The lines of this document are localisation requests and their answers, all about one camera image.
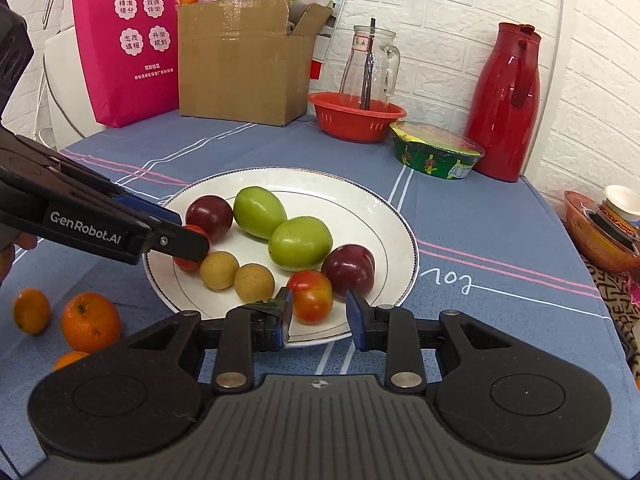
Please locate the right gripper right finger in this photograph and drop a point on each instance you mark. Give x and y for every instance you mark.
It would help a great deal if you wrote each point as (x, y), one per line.
(391, 330)

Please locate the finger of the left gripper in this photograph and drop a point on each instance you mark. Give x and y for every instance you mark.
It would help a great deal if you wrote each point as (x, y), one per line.
(137, 203)
(177, 241)

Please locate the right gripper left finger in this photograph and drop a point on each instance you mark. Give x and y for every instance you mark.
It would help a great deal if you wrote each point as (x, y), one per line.
(260, 327)

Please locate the small dark red plum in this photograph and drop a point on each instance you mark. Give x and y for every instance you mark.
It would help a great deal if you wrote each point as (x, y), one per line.
(212, 214)

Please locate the brown longan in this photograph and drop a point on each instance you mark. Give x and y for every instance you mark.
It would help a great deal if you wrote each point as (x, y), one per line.
(218, 270)
(254, 282)

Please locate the brown longan front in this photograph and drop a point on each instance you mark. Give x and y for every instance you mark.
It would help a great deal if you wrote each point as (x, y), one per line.
(254, 282)

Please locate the red yellow nectarine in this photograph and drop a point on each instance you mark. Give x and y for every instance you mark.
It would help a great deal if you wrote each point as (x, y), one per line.
(312, 296)

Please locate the large dark red plum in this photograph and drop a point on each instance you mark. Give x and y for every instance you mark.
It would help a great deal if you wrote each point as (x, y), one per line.
(350, 267)

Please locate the small green apple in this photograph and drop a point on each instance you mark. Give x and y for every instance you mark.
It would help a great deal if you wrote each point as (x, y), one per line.
(258, 212)

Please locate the large green apple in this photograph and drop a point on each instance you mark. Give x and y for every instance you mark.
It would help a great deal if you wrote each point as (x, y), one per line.
(300, 243)

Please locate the large orange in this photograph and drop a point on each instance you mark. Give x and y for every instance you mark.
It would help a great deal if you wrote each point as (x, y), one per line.
(90, 322)

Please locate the person's left hand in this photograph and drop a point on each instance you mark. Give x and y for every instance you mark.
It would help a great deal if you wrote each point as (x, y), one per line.
(7, 255)

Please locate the white appliance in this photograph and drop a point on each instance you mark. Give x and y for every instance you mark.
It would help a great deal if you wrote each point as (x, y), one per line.
(71, 112)

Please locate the small orange left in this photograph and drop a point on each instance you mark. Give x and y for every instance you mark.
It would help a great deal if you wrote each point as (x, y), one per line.
(31, 311)

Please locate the white ceramic plate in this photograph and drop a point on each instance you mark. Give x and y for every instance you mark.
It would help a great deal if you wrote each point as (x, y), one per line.
(352, 213)

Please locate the blue striped tablecloth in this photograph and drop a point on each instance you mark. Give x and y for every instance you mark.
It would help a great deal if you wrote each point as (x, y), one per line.
(494, 250)

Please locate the yellow orange right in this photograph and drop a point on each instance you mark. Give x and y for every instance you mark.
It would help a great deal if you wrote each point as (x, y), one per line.
(69, 358)

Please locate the cardboard box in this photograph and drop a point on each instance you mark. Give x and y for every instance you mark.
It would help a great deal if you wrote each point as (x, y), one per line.
(245, 60)

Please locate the green instant noodle bowl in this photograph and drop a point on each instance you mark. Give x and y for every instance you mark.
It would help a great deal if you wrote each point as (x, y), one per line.
(434, 151)

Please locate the pink tote bag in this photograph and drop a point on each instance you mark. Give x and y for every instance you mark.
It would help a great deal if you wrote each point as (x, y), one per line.
(129, 56)

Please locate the red plastic basket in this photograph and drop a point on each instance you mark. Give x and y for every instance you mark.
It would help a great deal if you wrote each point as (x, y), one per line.
(340, 116)

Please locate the orange bowl on side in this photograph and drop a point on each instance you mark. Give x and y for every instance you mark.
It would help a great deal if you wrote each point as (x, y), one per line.
(592, 241)

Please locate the red thermos jug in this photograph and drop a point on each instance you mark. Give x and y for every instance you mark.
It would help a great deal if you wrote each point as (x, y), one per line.
(505, 102)

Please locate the glass pitcher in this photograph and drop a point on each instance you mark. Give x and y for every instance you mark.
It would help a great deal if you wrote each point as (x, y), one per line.
(370, 75)

